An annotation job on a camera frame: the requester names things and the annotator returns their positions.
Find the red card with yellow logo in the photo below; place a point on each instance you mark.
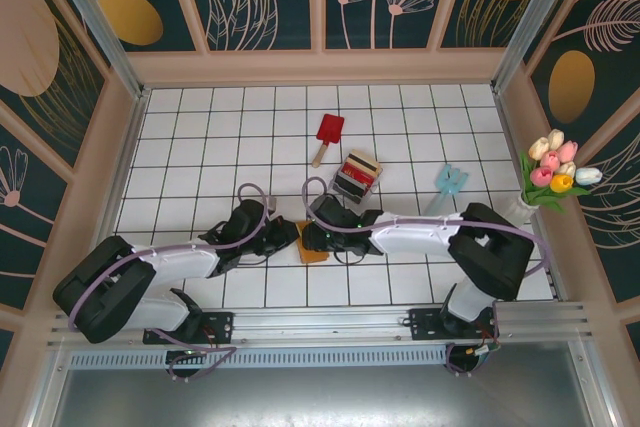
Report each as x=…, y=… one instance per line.
x=356, y=174

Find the aluminium corner post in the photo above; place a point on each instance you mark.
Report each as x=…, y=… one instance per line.
x=532, y=22
x=102, y=22

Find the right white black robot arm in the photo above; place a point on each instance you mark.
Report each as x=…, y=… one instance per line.
x=420, y=239

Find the aluminium side rail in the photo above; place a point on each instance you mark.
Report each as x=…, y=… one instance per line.
x=506, y=122
x=131, y=147

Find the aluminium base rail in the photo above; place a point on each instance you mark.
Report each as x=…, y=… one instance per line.
x=320, y=322

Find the grey metal sheet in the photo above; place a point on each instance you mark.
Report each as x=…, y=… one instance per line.
x=320, y=397

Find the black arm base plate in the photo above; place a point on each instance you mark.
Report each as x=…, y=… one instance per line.
x=425, y=322
x=220, y=324

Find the beige card with black stripe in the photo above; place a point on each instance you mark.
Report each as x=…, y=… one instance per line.
x=364, y=156

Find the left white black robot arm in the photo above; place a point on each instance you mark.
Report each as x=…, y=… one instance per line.
x=175, y=262

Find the light blue toy rake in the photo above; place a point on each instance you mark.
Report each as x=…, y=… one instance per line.
x=451, y=181

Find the clear plastic card box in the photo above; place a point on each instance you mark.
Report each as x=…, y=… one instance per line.
x=350, y=194

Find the tan leather card holder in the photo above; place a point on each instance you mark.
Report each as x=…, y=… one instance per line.
x=312, y=257

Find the white vase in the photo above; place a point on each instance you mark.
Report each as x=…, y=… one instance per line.
x=522, y=211

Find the artificial tulip bouquet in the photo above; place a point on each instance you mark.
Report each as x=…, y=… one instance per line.
x=552, y=167

